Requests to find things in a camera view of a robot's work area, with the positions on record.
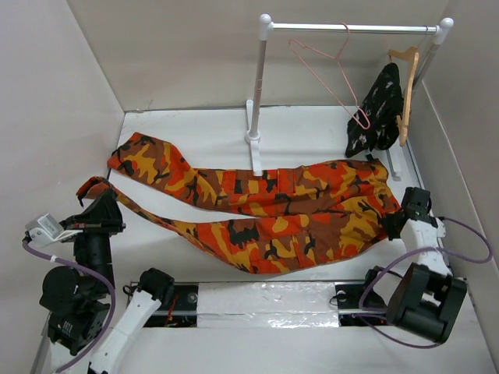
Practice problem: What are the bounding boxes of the orange camouflage trousers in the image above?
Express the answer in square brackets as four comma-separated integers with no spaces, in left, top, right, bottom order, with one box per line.
[76,132,402,276]

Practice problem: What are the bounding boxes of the white metal clothes rack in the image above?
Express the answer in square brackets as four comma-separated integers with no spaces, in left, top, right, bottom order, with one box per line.
[245,14,455,179]

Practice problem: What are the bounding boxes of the pink wire hanger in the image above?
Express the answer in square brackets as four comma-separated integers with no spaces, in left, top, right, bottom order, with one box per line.
[288,22,371,129]

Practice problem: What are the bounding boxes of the black white patterned garment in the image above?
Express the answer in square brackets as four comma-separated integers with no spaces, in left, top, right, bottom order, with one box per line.
[345,62,404,157]

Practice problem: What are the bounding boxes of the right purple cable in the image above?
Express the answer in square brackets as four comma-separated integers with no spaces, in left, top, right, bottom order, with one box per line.
[358,217,493,348]

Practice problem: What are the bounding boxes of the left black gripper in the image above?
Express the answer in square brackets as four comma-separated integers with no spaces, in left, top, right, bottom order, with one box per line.
[58,185,128,291]

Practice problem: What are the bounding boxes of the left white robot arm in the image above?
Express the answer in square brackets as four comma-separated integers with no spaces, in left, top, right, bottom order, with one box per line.
[30,190,174,373]

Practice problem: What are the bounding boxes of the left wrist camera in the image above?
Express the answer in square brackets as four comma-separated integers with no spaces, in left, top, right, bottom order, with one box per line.
[25,213,83,247]

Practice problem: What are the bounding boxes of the wooden clothes hanger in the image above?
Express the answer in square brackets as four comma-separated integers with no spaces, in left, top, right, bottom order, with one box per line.
[388,47,419,146]

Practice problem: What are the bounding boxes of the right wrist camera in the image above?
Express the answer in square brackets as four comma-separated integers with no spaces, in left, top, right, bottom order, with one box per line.
[435,217,447,238]

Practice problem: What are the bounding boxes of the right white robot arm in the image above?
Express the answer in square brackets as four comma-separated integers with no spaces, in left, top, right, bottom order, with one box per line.
[382,187,467,344]

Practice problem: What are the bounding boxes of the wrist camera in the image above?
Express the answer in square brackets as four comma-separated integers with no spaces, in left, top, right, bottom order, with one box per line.
[435,217,447,238]
[25,213,83,247]

